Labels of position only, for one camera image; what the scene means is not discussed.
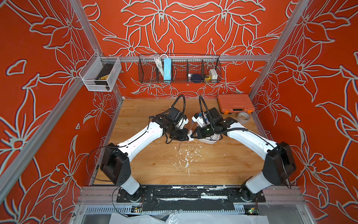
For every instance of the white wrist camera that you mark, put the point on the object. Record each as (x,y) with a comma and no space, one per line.
(201,119)
(183,122)

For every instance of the white plastic tray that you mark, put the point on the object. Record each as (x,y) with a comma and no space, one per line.
(211,139)

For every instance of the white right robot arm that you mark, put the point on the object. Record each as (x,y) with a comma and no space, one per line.
(279,163)

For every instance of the white small box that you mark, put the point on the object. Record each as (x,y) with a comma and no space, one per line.
(213,75)

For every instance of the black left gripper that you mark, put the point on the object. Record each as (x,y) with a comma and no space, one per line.
(182,137)

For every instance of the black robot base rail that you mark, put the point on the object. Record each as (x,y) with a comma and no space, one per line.
(195,198)

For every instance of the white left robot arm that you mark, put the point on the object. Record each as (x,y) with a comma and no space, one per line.
(116,160)

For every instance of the white wipe tissue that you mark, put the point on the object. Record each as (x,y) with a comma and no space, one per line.
(190,138)

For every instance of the clear acrylic wall box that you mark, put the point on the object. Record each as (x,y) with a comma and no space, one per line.
(93,67)

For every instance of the black wire basket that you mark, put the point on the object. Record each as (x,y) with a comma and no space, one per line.
(151,66)

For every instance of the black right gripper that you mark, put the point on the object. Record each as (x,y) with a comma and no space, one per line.
(198,132)

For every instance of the light blue box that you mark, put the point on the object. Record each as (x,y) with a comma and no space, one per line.
(167,69)

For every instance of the test tube blue cap pair-left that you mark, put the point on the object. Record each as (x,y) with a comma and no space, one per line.
(192,126)

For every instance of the orange tool case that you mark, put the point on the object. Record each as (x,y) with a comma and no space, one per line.
(235,103)

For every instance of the clear tape roll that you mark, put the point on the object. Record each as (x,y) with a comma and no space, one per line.
(243,118)

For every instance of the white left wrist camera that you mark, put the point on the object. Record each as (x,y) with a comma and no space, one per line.
(183,122)

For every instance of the dark round object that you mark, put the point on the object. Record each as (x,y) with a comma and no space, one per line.
(196,78)

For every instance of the black yellow item in box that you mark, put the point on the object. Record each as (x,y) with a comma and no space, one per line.
(102,77)

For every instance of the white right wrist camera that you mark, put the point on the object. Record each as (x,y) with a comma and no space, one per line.
(201,119)

